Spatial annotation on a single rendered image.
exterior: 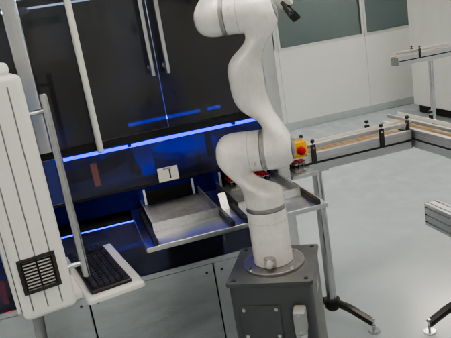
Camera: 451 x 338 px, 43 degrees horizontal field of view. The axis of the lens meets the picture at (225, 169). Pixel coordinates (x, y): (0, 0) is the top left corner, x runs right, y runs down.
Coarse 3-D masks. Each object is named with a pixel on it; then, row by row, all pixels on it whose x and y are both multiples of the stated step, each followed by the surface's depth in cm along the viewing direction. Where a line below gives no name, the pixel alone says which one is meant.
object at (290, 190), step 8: (272, 176) 257; (280, 176) 247; (216, 184) 253; (280, 184) 246; (288, 184) 239; (232, 192) 246; (240, 192) 244; (288, 192) 227; (296, 192) 228; (232, 200) 230; (240, 200) 234; (240, 208) 223
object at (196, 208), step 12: (204, 192) 241; (156, 204) 247; (168, 204) 244; (180, 204) 242; (192, 204) 239; (204, 204) 237; (156, 216) 232; (168, 216) 229; (180, 216) 227; (192, 216) 218; (204, 216) 219; (216, 216) 221; (156, 228) 215; (168, 228) 216
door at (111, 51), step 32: (32, 0) 211; (96, 0) 217; (128, 0) 220; (32, 32) 214; (64, 32) 217; (96, 32) 220; (128, 32) 223; (32, 64) 216; (64, 64) 219; (96, 64) 222; (128, 64) 226; (64, 96) 222; (96, 96) 225; (128, 96) 228; (160, 96) 232; (64, 128) 224; (128, 128) 231; (160, 128) 235
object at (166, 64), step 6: (156, 0) 217; (156, 6) 217; (156, 12) 218; (156, 18) 218; (162, 30) 220; (162, 36) 220; (162, 42) 221; (162, 48) 221; (162, 54) 222; (168, 60) 223; (162, 66) 229; (168, 66) 223; (168, 72) 224
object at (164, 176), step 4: (160, 168) 237; (164, 168) 238; (168, 168) 238; (172, 168) 239; (176, 168) 239; (160, 172) 238; (164, 172) 238; (168, 172) 239; (172, 172) 239; (176, 172) 239; (160, 176) 238; (164, 176) 238; (168, 176) 239; (172, 176) 239; (176, 176) 240; (160, 180) 238; (164, 180) 239; (168, 180) 239
